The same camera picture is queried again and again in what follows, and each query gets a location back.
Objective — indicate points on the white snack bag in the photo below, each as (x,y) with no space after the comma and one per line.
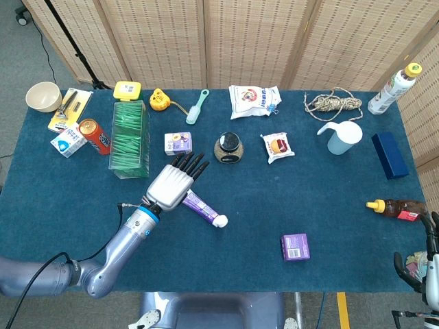
(252,101)

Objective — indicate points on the blue binder clip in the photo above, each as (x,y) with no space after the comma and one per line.
(272,109)

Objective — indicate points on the purple white juice carton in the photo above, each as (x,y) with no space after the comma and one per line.
(178,142)

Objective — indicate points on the glass jar with black lid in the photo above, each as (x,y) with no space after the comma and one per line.
(229,145)

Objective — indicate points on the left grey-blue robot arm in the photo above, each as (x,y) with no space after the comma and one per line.
(130,233)

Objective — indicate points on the brown honey bottle yellow cap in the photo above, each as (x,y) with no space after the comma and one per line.
(399,209)

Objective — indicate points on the metal table leg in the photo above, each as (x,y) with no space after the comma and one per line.
(299,308)

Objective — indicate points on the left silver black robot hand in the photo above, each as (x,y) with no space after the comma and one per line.
(169,186)

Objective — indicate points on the beige bowl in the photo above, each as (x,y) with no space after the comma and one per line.
(43,97)

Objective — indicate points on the red soda can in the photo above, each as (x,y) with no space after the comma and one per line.
(96,137)

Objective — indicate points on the clear box of green packets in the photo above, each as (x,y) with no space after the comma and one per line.
(129,140)

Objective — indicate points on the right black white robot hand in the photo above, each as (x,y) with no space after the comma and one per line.
(433,284)

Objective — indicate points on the drink bottle with yellow cap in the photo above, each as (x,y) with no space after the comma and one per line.
(391,92)

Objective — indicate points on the white blue milk carton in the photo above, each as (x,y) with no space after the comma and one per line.
(67,142)

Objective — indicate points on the green white brush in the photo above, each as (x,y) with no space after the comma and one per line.
(192,114)

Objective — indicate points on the purple white tube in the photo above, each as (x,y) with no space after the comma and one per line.
(200,207)

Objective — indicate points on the razor in yellow package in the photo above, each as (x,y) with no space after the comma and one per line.
(70,109)

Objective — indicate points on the jar of colourful clips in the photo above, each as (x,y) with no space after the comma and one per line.
(416,265)

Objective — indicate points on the blue table cloth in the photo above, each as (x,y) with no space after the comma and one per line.
(240,274)

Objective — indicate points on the purple box with barcode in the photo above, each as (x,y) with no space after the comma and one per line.
(295,247)

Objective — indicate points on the light blue pitcher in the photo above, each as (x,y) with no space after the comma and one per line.
(343,138)

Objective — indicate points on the small cake packet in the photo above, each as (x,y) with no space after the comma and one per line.
(278,147)

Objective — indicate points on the dark blue box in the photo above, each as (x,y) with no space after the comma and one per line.
(391,156)

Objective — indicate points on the black tripod stand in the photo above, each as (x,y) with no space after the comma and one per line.
(74,50)

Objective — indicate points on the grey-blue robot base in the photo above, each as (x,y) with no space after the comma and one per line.
(212,312)

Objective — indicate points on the yellow lidded container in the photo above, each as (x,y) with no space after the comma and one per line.
(127,89)

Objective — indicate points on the black caster wheel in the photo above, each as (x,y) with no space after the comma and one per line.
(22,17)

